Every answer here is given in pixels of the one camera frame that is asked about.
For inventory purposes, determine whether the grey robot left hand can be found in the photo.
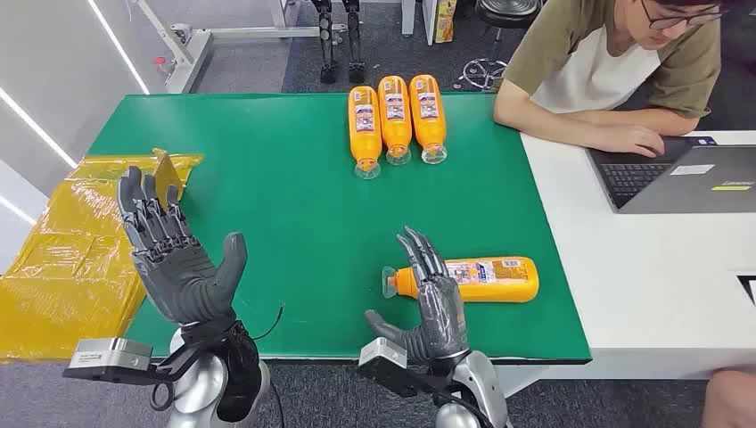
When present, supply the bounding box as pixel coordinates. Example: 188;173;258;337
117;166;249;326

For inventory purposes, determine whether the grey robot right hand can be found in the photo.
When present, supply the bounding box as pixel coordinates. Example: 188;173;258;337
364;226;472;365

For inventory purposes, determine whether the orange juice bottle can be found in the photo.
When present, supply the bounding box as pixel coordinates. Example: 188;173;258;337
408;74;448;166
381;256;540;304
377;75;414;167
348;85;384;181

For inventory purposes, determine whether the yellow plastic wrapped cardboard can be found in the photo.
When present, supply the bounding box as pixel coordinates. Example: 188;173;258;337
0;148;206;364

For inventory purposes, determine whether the green table mat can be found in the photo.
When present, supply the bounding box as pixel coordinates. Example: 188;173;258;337
86;92;593;366

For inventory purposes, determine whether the black and silver humanoid robot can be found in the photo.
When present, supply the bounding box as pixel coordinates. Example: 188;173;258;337
310;0;368;86

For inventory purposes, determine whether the grey laptop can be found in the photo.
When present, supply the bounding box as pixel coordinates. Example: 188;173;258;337
586;136;756;216

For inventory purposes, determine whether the person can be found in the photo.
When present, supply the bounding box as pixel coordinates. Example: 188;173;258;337
493;0;726;159

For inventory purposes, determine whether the person's bare knee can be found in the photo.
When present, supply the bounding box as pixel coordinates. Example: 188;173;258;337
701;367;756;428

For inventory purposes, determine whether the yellow carton box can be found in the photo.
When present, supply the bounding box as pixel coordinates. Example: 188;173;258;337
434;0;458;45

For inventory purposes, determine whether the black object at desk edge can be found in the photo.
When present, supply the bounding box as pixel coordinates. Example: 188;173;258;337
736;274;756;307

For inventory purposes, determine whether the black stool with chrome base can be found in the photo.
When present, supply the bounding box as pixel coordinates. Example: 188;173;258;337
459;0;543;94

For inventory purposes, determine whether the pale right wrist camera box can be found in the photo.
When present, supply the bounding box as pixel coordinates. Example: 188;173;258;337
357;337;415;398

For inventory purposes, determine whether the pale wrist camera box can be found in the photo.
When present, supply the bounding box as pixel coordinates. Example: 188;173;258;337
62;337;156;386
357;337;415;398

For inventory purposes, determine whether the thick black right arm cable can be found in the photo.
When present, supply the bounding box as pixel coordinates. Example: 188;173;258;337
435;391;496;428

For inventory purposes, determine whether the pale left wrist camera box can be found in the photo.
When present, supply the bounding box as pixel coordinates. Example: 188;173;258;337
62;337;156;386

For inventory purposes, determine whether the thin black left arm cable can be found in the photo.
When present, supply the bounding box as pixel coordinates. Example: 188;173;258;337
148;302;286;428

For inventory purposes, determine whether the white wall light strip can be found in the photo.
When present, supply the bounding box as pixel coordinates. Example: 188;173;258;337
0;86;79;170
86;0;152;96

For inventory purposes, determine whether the white metal gantry frame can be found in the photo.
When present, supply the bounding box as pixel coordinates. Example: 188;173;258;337
128;0;349;95

